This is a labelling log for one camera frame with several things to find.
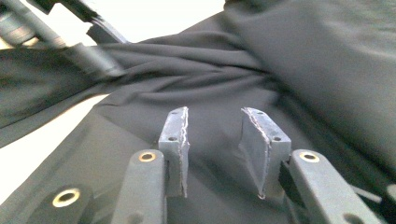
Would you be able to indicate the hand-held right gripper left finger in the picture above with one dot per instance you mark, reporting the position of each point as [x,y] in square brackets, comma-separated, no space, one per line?
[176,146]

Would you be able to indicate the black fabric garment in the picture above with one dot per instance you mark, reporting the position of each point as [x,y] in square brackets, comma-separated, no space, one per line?
[218,77]

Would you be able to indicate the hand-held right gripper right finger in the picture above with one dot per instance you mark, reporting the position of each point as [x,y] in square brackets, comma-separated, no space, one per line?
[264,152]

